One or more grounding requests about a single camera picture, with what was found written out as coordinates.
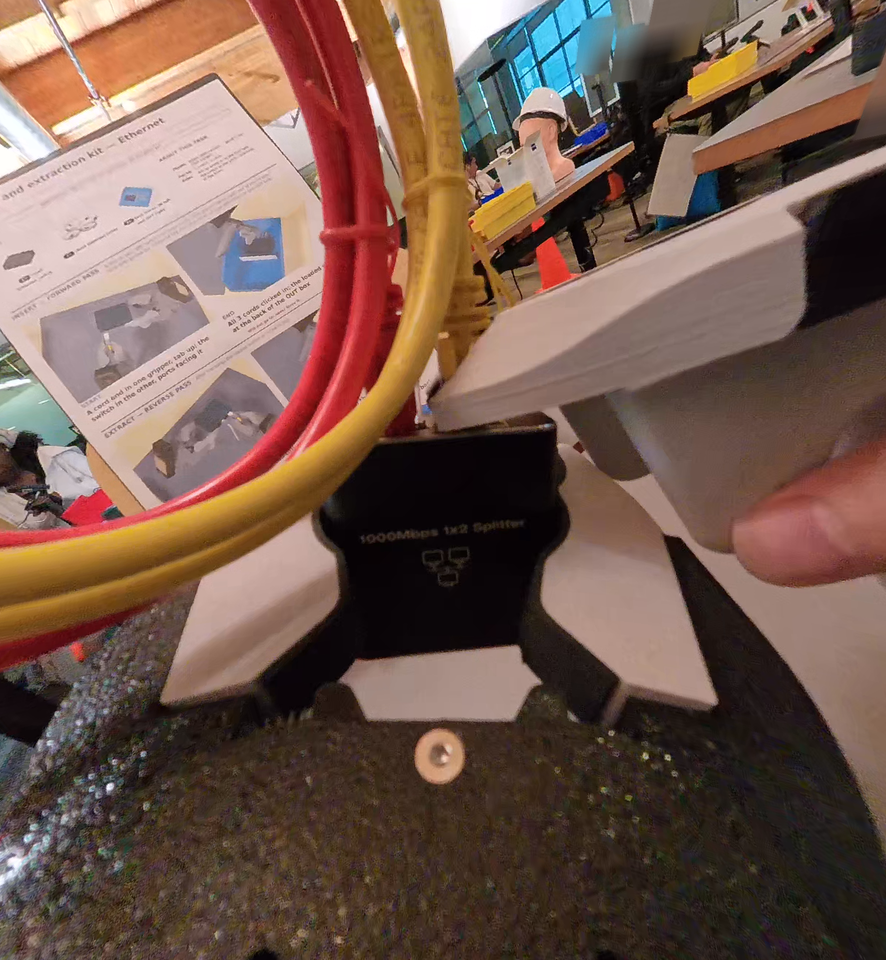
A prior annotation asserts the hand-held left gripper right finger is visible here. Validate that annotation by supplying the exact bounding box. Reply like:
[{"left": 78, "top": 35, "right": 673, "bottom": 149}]
[{"left": 521, "top": 444, "right": 719, "bottom": 727}]

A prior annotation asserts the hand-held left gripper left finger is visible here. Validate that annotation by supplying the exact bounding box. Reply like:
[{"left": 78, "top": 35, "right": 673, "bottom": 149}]
[{"left": 159, "top": 516, "right": 355, "bottom": 710}]

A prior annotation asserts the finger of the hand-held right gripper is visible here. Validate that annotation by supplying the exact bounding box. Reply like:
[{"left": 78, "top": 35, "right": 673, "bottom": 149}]
[{"left": 429, "top": 213, "right": 886, "bottom": 556}]

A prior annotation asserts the yellow ethernet cable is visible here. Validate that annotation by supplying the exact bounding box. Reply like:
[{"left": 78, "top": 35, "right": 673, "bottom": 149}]
[{"left": 0, "top": 0, "right": 505, "bottom": 655}]

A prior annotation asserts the black ethernet splitter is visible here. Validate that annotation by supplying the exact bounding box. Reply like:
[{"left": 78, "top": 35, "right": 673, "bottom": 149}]
[{"left": 341, "top": 421, "right": 561, "bottom": 661}]

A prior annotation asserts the red ethernet cable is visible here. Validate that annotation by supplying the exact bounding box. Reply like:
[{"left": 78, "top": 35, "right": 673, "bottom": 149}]
[{"left": 0, "top": 0, "right": 423, "bottom": 685}]

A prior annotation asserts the person's right hand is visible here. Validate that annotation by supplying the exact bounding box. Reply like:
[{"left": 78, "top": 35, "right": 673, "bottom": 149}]
[{"left": 731, "top": 433, "right": 886, "bottom": 588}]

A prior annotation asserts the orange traffic cone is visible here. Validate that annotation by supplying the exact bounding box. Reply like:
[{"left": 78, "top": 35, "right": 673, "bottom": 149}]
[{"left": 536, "top": 219, "right": 580, "bottom": 295}]

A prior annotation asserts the grey desk wood edge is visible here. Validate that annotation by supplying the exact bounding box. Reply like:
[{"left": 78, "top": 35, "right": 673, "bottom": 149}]
[
  {"left": 692, "top": 33, "right": 886, "bottom": 175},
  {"left": 480, "top": 141, "right": 636, "bottom": 265}
]

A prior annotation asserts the yellow plastic bin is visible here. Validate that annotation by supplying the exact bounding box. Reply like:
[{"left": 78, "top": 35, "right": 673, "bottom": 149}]
[
  {"left": 471, "top": 183, "right": 539, "bottom": 243},
  {"left": 686, "top": 41, "right": 760, "bottom": 100}
]

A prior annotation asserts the white carton box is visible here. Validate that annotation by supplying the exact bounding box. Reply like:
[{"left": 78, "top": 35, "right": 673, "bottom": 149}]
[{"left": 497, "top": 133, "right": 558, "bottom": 200}]

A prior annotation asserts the mannequin head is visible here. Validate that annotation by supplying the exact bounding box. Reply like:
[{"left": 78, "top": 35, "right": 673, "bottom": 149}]
[{"left": 518, "top": 112, "right": 576, "bottom": 183}]

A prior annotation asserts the white hard hat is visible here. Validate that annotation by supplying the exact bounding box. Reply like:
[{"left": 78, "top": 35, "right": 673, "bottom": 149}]
[{"left": 512, "top": 87, "right": 569, "bottom": 133}]

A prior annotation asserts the printed instruction board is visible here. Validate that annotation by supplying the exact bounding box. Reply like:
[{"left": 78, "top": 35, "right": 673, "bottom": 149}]
[{"left": 0, "top": 72, "right": 339, "bottom": 513}]

